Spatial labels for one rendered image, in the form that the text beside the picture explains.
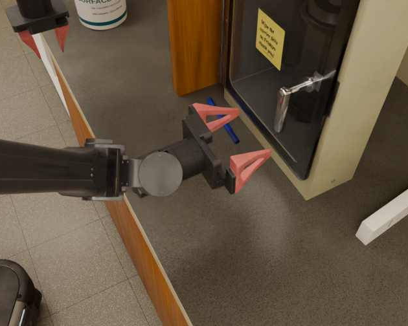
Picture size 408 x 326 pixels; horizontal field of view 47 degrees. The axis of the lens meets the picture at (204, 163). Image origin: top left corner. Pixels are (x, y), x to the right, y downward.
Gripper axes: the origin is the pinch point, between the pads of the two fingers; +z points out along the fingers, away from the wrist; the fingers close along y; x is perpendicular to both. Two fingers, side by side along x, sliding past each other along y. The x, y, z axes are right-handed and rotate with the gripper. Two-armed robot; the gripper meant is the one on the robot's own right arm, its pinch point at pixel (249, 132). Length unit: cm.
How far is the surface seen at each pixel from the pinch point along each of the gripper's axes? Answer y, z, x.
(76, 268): 55, -37, 114
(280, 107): -0.1, 5.1, -3.2
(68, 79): 49, -19, 20
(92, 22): 65, -7, 18
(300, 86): -0.1, 8.3, -6.1
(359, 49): -5.0, 12.8, -14.8
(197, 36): 32.0, 6.8, 5.3
